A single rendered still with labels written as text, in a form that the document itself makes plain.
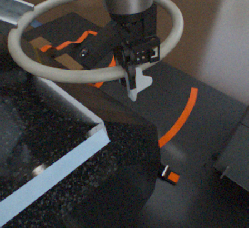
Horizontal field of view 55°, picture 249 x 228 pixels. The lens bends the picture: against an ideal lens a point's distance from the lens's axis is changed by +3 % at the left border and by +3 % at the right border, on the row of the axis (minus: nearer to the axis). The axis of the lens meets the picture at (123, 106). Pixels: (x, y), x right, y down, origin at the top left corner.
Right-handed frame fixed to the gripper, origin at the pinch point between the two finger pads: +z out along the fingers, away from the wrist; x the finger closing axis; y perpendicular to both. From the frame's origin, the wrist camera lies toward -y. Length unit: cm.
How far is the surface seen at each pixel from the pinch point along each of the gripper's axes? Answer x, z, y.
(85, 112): 0.6, 3.3, -10.9
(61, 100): 6.6, 2.6, -15.8
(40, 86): 13.9, 1.9, -19.8
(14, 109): 7.6, 1.8, -26.9
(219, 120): 37, 89, 75
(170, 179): 10, 85, 23
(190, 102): 57, 86, 66
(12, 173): -9.9, 2.7, -28.5
